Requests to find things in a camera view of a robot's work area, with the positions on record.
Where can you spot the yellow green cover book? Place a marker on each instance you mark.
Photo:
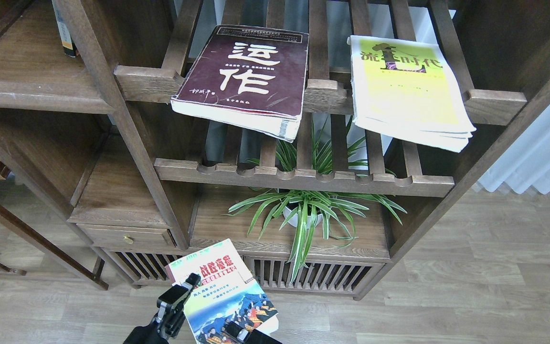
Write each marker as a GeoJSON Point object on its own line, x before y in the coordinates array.
{"type": "Point", "coordinates": [407, 90]}

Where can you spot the maroon book white characters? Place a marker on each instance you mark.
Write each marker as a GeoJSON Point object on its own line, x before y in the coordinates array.
{"type": "Point", "coordinates": [250, 77]}

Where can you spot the brass drawer knob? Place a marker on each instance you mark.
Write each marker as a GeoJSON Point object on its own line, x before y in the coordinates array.
{"type": "Point", "coordinates": [128, 239]}

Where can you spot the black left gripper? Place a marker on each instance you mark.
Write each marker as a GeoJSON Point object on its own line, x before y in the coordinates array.
{"type": "Point", "coordinates": [166, 323]}

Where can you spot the white plant pot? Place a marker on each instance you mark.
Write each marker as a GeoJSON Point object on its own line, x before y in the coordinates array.
{"type": "Point", "coordinates": [293, 219]}

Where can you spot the upright book top left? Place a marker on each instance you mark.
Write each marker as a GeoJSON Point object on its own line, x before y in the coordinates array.
{"type": "Point", "coordinates": [69, 47]}

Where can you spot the dark wooden bookshelf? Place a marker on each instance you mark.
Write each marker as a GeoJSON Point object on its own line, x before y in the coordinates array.
{"type": "Point", "coordinates": [94, 138]}

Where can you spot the white curtain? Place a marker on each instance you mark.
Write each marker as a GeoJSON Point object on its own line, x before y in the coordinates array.
{"type": "Point", "coordinates": [526, 164]}

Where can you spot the small colourful cover book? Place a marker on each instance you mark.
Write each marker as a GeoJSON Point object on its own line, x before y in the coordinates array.
{"type": "Point", "coordinates": [227, 292]}

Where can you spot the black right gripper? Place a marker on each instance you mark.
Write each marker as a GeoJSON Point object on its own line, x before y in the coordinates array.
{"type": "Point", "coordinates": [236, 333]}

